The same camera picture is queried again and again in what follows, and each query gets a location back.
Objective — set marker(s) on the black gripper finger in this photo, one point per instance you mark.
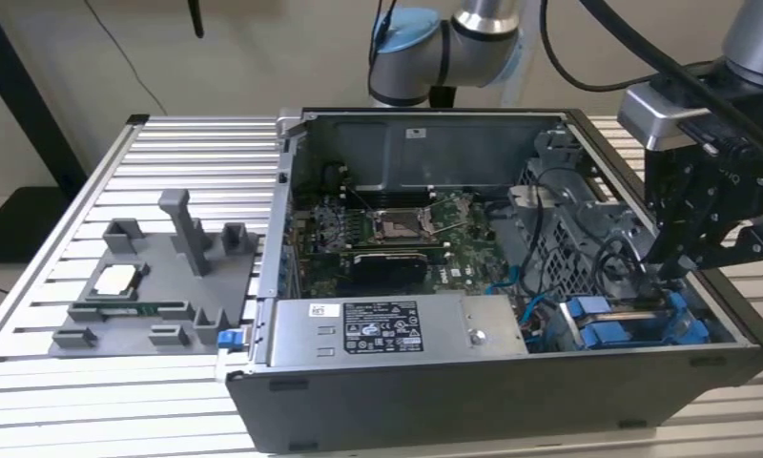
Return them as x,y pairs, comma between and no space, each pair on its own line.
734,248
674,253

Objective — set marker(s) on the hard disk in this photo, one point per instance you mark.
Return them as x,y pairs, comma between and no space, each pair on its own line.
594,306

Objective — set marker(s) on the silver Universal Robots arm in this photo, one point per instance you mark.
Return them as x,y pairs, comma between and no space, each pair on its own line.
419,62

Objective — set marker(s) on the grey metal disk bay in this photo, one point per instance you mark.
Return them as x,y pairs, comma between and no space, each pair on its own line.
566,229

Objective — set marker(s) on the blue disk carrier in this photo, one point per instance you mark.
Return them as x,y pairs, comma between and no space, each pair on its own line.
607,334

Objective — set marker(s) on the green motherboard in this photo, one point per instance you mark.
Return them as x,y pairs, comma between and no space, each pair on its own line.
463,267

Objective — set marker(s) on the black open PC case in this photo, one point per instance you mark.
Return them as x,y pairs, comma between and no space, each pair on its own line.
483,405

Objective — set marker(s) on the CPU socket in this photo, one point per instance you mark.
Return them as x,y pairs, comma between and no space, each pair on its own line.
397,224

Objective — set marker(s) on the black graphics card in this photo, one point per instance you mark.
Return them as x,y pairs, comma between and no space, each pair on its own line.
387,269

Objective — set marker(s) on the silver power supply unit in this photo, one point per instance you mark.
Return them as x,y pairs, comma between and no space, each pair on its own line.
387,329

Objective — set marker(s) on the blue case latch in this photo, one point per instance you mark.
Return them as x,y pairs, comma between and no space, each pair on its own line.
229,339

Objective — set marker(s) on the grey parts rack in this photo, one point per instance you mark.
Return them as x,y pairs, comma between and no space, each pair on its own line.
165,286

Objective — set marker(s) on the green RAM stick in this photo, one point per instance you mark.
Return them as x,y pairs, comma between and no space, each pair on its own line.
133,310

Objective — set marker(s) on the black hanging antenna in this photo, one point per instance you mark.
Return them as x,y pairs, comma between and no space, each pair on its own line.
196,19

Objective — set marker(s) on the silver CPU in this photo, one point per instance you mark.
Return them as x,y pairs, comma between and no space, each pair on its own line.
118,280

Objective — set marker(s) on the black table corner cap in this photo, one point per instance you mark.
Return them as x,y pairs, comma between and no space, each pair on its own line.
138,119

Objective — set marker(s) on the black monitor stand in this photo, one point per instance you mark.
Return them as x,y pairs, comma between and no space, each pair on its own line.
12,224

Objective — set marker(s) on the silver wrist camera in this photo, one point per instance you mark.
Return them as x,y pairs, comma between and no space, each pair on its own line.
658,117

